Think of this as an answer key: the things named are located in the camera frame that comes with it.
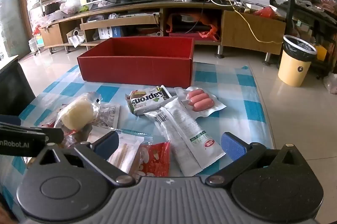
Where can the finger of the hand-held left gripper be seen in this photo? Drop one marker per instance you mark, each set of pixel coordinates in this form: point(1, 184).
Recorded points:
point(39, 133)

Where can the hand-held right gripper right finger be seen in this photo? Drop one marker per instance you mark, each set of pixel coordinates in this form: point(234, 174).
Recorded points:
point(233, 146)

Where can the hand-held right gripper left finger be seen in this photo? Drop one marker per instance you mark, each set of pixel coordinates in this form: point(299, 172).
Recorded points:
point(109, 140)

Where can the round bun packet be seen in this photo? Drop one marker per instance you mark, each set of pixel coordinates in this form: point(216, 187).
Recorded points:
point(77, 113)

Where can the red snack packet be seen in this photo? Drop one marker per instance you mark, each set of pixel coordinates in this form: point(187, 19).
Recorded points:
point(155, 158)

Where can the long white snack packet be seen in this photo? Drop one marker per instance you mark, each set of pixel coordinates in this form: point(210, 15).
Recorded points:
point(184, 134)

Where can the green snack packet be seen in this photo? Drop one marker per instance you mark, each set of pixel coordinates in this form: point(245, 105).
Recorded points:
point(147, 101)

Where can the vacuum-packed sausage pack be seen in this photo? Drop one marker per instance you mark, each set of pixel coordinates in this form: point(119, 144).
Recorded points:
point(200, 101)

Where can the red cardboard box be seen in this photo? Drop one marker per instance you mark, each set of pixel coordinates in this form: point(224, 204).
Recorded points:
point(131, 71)

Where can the clear biscuit stick packet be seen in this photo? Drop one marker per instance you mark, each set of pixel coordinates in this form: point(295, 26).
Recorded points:
point(126, 150)

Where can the white printed snack packet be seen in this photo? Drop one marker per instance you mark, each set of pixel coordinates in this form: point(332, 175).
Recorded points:
point(109, 116)

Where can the blue checkered cloth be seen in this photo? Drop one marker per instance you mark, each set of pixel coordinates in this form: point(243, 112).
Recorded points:
point(229, 113)

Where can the black furniture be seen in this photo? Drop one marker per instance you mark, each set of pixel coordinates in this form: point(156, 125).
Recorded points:
point(13, 87)

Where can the yellow trash bin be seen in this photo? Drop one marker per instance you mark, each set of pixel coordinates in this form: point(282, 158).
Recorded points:
point(292, 71)

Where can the blue and white box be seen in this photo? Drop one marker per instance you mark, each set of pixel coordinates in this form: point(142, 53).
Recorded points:
point(109, 32)

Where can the frosted glass door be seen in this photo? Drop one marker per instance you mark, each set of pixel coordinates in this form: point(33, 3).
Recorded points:
point(13, 18)

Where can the wooden television stand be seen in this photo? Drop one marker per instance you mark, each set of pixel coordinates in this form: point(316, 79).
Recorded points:
point(247, 29)

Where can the orange plastic bag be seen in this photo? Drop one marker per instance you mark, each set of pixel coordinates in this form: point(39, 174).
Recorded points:
point(210, 29)

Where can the red plastic bag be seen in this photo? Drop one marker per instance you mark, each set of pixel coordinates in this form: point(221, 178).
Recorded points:
point(266, 12)

